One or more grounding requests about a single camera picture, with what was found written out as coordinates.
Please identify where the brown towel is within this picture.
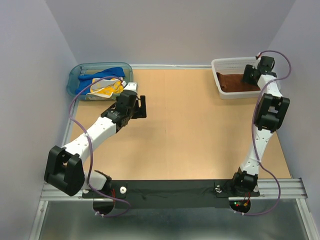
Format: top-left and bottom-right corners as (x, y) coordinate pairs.
(216, 72), (260, 93)

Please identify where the yellow white towel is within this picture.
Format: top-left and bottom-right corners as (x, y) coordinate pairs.
(88, 77), (127, 99)

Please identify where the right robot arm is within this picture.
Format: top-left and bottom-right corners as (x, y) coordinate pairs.
(230, 54), (290, 195)

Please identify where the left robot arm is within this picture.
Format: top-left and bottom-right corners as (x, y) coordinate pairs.
(44, 90), (147, 197)

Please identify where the white plastic basket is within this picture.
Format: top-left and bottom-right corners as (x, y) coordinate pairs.
(211, 56), (266, 100)

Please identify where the blue towel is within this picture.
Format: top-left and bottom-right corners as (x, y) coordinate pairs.
(75, 67), (125, 94)

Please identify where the teal plastic bin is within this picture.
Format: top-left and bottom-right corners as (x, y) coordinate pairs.
(66, 62), (134, 97)

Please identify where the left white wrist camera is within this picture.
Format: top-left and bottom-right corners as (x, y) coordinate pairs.
(124, 82), (139, 93)

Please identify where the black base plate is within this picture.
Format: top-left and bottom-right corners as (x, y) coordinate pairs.
(81, 179), (261, 209)

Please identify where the aluminium frame rail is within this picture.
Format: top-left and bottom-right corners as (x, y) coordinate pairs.
(36, 68), (319, 240)

